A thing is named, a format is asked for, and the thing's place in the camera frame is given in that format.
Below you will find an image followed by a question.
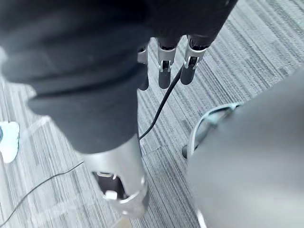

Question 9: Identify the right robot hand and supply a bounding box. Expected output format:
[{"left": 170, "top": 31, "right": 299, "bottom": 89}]
[{"left": 0, "top": 0, "right": 239, "bottom": 216}]

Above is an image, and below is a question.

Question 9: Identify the white and blue shoe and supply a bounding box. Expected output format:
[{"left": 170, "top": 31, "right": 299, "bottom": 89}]
[{"left": 0, "top": 121, "right": 21, "bottom": 164}]

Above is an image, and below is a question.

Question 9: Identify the silver robot leg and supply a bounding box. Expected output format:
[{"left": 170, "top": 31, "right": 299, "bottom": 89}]
[{"left": 187, "top": 68, "right": 304, "bottom": 228}]

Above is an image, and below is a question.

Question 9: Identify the thick black cable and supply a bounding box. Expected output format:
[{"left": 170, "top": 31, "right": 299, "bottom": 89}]
[{"left": 138, "top": 66, "right": 183, "bottom": 140}]

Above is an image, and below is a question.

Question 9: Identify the thin black cable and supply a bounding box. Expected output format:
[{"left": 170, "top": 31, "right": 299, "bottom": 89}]
[{"left": 0, "top": 160, "right": 85, "bottom": 221}]

